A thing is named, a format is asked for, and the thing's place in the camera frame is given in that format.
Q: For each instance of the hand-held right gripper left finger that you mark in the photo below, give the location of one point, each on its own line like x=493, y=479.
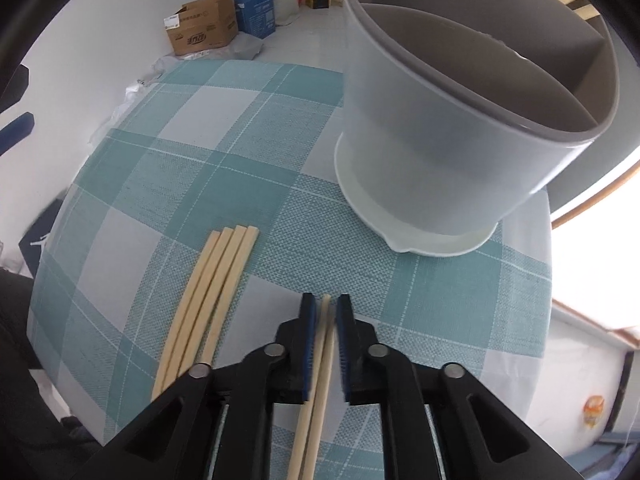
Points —
x=307, y=360

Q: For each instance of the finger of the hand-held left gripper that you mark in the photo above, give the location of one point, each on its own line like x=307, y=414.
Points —
x=12, y=85
x=17, y=132

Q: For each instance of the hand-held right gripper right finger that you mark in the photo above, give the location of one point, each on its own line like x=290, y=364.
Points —
x=343, y=360

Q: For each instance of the wooden chopstick pair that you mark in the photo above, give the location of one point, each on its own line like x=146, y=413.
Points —
x=295, y=460

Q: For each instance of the white utensil holder grey insert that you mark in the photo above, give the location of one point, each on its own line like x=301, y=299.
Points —
x=425, y=135

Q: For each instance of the navy box with white figure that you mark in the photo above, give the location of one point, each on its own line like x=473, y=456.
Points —
x=35, y=245

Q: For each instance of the white plastic bags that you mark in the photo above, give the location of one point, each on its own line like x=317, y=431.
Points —
x=145, y=77

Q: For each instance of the brown cardboard box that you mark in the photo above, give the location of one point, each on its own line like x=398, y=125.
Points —
x=200, y=30

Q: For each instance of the grey plastic bag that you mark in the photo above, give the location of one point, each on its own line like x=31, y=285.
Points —
x=240, y=47

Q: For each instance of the teal checked tablecloth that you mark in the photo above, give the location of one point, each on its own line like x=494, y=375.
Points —
x=250, y=125

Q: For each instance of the blue cardboard box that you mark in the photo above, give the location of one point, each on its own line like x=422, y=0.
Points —
x=257, y=15

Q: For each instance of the blue fabric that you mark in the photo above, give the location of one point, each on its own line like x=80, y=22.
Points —
x=610, y=460

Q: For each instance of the white translucent bag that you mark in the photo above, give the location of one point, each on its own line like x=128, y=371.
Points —
x=287, y=2

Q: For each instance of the orange wall sticker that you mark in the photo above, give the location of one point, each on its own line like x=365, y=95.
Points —
x=594, y=411

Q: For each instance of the window with wooden frame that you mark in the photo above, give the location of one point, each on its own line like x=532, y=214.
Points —
x=600, y=260

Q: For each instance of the black wall pipe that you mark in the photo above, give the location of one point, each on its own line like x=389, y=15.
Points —
x=626, y=390

